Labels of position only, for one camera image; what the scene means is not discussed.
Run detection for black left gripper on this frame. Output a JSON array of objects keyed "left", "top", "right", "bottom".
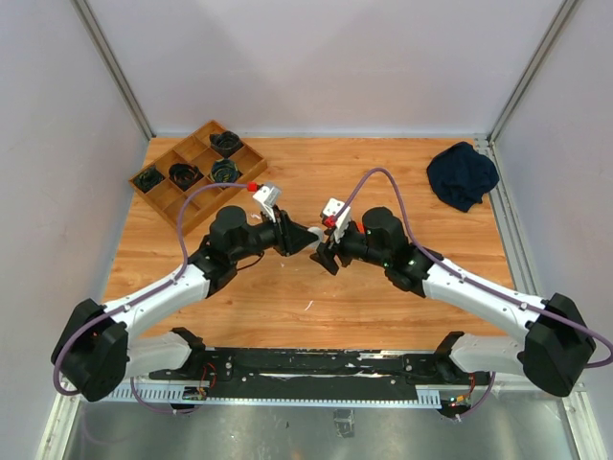
[{"left": 231, "top": 205, "right": 319, "bottom": 263}]

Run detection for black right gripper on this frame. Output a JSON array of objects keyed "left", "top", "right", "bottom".
[{"left": 310, "top": 219, "right": 390, "bottom": 274}]

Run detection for white charging case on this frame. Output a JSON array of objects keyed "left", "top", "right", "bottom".
[{"left": 308, "top": 227, "right": 325, "bottom": 249}]

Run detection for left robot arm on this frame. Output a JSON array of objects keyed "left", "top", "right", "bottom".
[{"left": 51, "top": 206, "right": 323, "bottom": 402}]

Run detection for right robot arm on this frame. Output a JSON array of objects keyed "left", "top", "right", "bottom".
[{"left": 311, "top": 198, "right": 596, "bottom": 397}]

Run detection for black yellow rolled tie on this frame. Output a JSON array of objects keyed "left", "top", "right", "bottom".
[{"left": 210, "top": 158, "right": 241, "bottom": 183}]

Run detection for black dotted rolled tie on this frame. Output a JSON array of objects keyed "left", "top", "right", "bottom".
[{"left": 209, "top": 130, "right": 243, "bottom": 158}]

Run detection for wooden compartment tray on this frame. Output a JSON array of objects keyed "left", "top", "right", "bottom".
[{"left": 129, "top": 120, "right": 267, "bottom": 235}]

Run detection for black orange rolled tie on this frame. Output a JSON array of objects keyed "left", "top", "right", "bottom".
[{"left": 169, "top": 163, "right": 203, "bottom": 191}]

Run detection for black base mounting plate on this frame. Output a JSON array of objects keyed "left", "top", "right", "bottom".
[{"left": 148, "top": 348, "right": 490, "bottom": 402}]

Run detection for dark blue crumpled cloth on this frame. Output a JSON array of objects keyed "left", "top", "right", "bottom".
[{"left": 426, "top": 142, "right": 500, "bottom": 213}]

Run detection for dark green rolled tie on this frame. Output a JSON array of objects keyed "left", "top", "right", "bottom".
[{"left": 132, "top": 166, "right": 165, "bottom": 194}]

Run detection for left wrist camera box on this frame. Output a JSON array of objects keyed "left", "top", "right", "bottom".
[{"left": 253, "top": 183, "right": 282, "bottom": 222}]

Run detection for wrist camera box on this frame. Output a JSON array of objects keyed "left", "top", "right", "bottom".
[
  {"left": 321, "top": 197, "right": 352, "bottom": 242},
  {"left": 253, "top": 183, "right": 282, "bottom": 222}
]

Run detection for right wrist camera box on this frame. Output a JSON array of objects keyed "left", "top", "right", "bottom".
[{"left": 321, "top": 197, "right": 352, "bottom": 242}]

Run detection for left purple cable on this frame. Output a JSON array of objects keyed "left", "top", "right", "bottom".
[{"left": 52, "top": 181, "right": 260, "bottom": 416}]

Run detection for aluminium frame rail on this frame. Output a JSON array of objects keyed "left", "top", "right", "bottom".
[{"left": 35, "top": 342, "right": 609, "bottom": 460}]

